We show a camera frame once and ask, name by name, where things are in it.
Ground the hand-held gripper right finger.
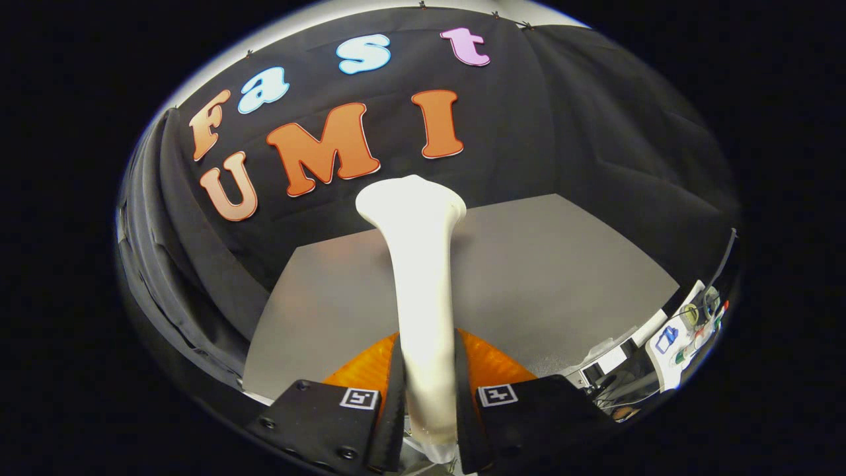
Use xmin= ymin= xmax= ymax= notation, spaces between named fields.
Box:
xmin=453 ymin=329 xmax=622 ymax=474

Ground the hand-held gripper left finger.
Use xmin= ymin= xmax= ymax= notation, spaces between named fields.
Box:
xmin=246 ymin=331 xmax=406 ymax=474

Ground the grey cabinet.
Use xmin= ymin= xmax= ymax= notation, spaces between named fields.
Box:
xmin=242 ymin=193 xmax=681 ymax=401

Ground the white desk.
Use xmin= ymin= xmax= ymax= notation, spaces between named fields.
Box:
xmin=644 ymin=280 xmax=731 ymax=391

